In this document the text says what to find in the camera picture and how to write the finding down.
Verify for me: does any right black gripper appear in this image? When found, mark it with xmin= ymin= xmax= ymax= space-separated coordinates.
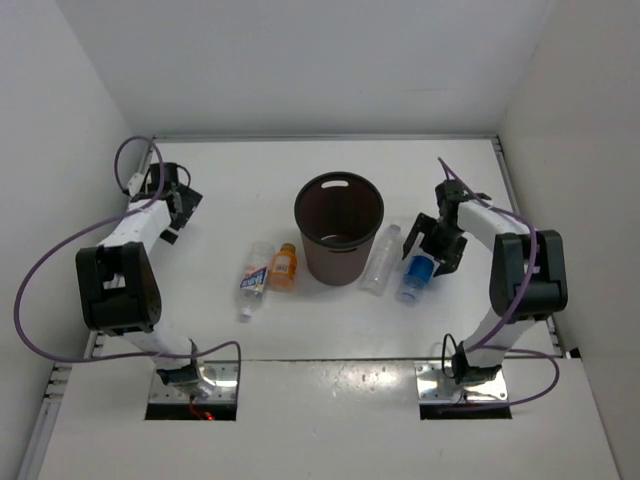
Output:
xmin=404 ymin=214 xmax=467 ymax=278

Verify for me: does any clear bottle white blue label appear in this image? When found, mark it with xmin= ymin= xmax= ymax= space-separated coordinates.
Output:
xmin=236 ymin=241 xmax=275 ymax=321

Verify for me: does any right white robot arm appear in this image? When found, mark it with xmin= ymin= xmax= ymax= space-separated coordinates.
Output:
xmin=402 ymin=180 xmax=568 ymax=384

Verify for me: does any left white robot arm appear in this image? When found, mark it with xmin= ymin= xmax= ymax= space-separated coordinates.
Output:
xmin=75 ymin=163 xmax=202 ymax=391

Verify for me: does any brown plastic bin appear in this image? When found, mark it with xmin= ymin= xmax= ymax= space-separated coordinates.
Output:
xmin=294 ymin=172 xmax=385 ymax=286

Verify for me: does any clear unlabelled plastic bottle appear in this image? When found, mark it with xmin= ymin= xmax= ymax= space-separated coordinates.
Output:
xmin=360 ymin=223 xmax=402 ymax=296

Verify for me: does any orange juice bottle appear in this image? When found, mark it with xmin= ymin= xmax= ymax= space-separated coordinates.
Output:
xmin=269 ymin=243 xmax=297 ymax=291

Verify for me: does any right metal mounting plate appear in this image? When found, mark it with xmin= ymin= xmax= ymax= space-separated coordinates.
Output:
xmin=414 ymin=360 xmax=509 ymax=406

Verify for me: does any metal mounting plate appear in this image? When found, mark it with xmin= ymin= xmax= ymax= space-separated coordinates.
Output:
xmin=148 ymin=361 xmax=240 ymax=404
xmin=414 ymin=360 xmax=509 ymax=406

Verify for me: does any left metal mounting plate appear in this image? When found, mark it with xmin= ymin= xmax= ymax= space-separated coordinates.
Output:
xmin=148 ymin=361 xmax=240 ymax=404

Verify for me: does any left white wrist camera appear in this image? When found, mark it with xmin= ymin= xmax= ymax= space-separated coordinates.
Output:
xmin=124 ymin=172 xmax=145 ymax=198

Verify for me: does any left aluminium rail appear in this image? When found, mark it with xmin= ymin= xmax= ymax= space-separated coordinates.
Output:
xmin=13 ymin=135 xmax=157 ymax=480

